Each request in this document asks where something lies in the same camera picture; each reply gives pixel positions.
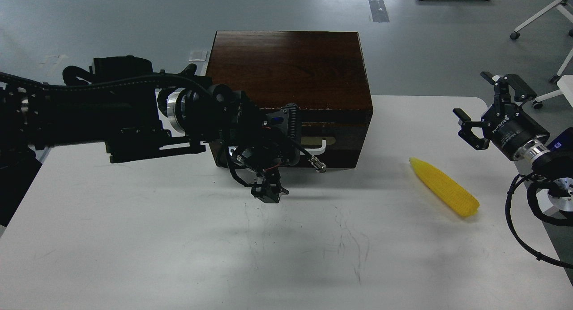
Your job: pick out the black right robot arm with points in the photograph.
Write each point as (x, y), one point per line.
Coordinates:
(549, 193)

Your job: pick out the dark wooden drawer cabinet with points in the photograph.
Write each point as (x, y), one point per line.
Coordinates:
(322, 72)

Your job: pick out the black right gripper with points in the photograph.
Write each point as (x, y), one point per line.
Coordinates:
(509, 128)

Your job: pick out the yellow plastic corn cob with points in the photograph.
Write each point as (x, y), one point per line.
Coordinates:
(445, 188)

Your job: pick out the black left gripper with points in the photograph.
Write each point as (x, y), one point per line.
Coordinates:
(231, 118)

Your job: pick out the grey floor tape strip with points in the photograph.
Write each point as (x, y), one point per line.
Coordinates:
(379, 13)

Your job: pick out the wooden drawer with white handle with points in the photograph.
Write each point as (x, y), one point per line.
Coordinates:
(346, 136)

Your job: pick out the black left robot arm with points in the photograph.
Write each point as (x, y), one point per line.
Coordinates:
(139, 114)

